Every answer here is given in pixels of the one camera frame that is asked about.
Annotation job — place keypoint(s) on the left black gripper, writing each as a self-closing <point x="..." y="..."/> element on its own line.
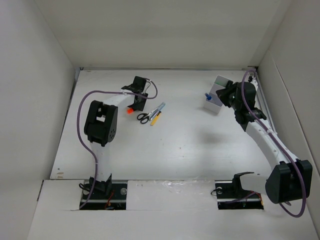
<point x="138" y="107"/>

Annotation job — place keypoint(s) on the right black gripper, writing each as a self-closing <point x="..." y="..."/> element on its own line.
<point x="223" y="93"/>

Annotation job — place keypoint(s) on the orange highlighter marker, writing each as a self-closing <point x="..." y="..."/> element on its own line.
<point x="130" y="111"/>

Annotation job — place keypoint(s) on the black handled scissors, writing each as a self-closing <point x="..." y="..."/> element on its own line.
<point x="143" y="117"/>

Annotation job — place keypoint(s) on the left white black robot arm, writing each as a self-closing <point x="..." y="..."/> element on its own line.
<point x="100" y="128"/>

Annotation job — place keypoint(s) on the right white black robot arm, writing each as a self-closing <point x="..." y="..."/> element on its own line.
<point x="291" y="177"/>

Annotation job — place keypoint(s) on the white compartment organizer tray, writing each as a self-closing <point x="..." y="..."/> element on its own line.
<point x="215" y="105"/>

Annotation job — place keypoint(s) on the silver pen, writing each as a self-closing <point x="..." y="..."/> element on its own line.
<point x="155" y="112"/>

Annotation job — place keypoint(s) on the light blue pen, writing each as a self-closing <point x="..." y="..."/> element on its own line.
<point x="163" y="103"/>

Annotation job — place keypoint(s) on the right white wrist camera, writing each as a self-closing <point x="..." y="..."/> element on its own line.
<point x="253" y="80"/>

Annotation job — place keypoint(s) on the right base mounting rail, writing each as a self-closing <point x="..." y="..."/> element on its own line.
<point x="228" y="198"/>

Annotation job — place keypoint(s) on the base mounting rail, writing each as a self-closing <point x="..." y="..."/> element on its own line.
<point x="115" y="200"/>
<point x="228" y="198"/>

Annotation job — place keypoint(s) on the left base mounting rail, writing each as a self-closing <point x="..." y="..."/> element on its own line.
<point x="115" y="200"/>

